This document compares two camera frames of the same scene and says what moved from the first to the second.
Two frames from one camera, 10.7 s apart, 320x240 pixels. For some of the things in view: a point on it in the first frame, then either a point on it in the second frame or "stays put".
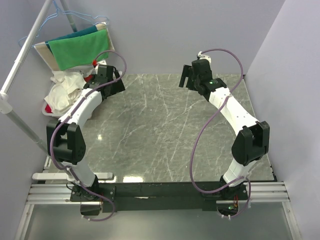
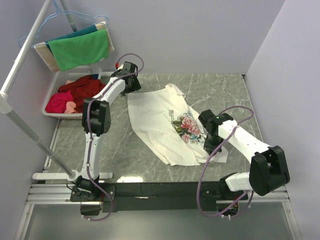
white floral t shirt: (67, 87) -> (173, 130)
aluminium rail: (62, 194) stays put
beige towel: (42, 51) stays put
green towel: (80, 50) stays put
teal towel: (92, 29) stays put
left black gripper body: (117, 87) -> (135, 86)
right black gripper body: (195, 81) -> (212, 141)
